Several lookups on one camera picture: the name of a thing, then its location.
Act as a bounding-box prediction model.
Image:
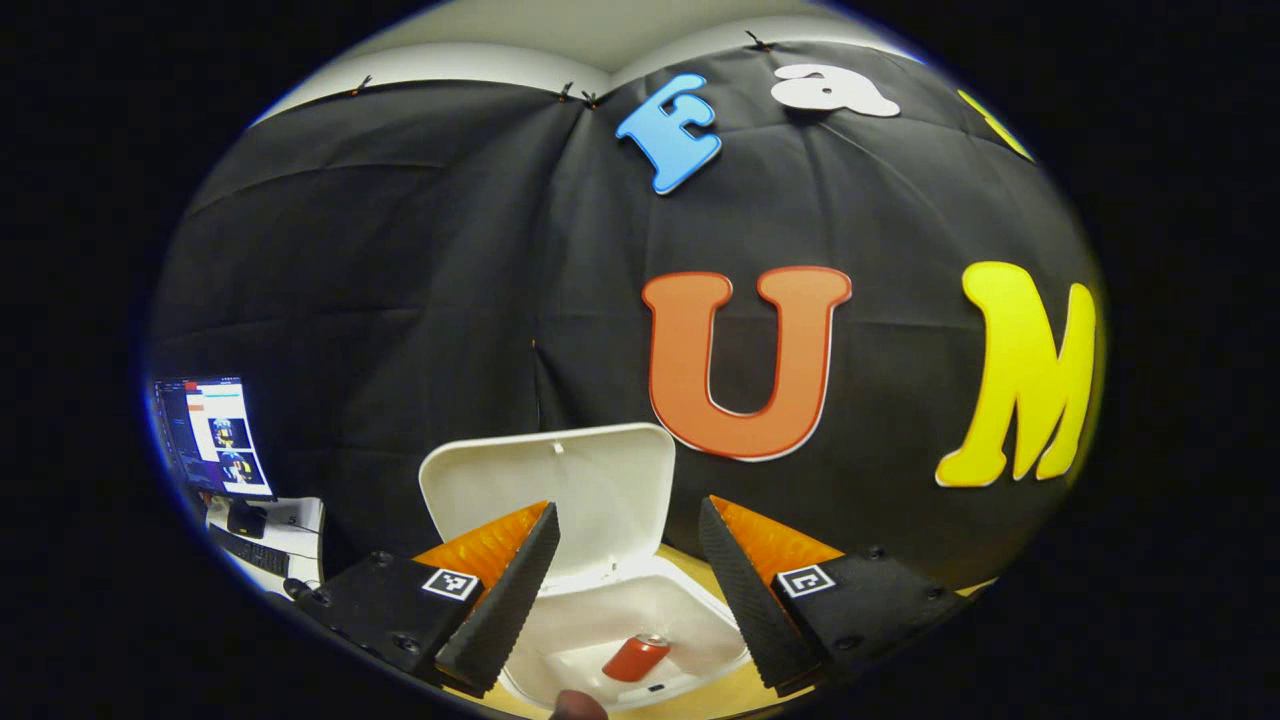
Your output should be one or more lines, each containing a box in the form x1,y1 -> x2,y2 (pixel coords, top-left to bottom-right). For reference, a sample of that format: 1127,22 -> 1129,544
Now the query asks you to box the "red pop can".
602,633 -> 671,683

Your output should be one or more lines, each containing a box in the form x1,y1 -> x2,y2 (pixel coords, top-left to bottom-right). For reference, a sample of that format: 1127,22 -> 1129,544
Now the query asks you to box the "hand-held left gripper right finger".
698,495 -> 966,698

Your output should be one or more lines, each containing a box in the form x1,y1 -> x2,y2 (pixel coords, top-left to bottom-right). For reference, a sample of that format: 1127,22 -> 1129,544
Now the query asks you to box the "black keyboard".
210,525 -> 291,579

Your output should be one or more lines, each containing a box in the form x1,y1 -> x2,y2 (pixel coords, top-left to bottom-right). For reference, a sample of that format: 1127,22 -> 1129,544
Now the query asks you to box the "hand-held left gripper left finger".
300,500 -> 561,698

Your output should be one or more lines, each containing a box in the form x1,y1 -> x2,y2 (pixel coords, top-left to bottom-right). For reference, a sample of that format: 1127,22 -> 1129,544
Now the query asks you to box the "black backdrop cloth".
145,40 -> 1106,591

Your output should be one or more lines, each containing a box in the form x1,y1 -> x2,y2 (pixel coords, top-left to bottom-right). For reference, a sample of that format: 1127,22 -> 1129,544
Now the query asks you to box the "wooden desktop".
440,545 -> 1001,720

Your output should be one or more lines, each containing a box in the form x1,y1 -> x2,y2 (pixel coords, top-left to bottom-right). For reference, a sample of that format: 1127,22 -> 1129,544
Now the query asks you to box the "row of black cloth clips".
350,30 -> 776,106

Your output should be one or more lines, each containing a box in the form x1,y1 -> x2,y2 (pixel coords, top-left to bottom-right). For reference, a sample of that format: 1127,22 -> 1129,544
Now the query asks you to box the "computer monitor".
152,375 -> 276,539

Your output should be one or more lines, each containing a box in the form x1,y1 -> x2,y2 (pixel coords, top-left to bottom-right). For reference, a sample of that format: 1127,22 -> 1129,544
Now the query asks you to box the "white side desk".
205,495 -> 326,601

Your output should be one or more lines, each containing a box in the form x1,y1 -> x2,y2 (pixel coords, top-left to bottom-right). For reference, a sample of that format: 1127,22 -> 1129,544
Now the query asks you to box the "white desktop garbage bin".
418,422 -> 753,715

